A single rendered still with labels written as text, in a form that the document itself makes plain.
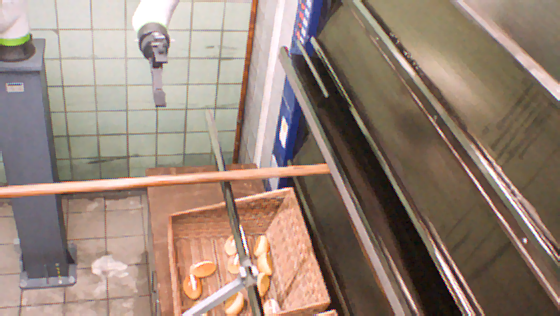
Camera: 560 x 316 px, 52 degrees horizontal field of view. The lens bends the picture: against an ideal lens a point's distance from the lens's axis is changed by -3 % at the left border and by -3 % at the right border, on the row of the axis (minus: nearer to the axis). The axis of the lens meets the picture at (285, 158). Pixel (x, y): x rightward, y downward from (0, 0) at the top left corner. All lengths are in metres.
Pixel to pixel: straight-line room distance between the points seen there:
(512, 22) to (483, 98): 0.15
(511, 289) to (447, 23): 0.57
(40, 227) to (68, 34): 0.89
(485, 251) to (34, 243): 2.11
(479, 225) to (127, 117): 2.23
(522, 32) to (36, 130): 1.83
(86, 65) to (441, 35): 1.99
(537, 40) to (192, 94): 2.24
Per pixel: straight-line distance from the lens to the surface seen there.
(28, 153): 2.48
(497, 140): 1.12
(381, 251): 1.27
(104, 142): 3.21
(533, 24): 1.09
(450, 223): 1.28
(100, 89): 3.02
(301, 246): 2.12
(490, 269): 1.19
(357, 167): 1.52
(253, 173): 1.74
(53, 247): 2.85
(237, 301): 2.11
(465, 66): 1.23
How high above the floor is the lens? 2.33
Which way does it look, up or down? 38 degrees down
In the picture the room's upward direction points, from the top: 11 degrees clockwise
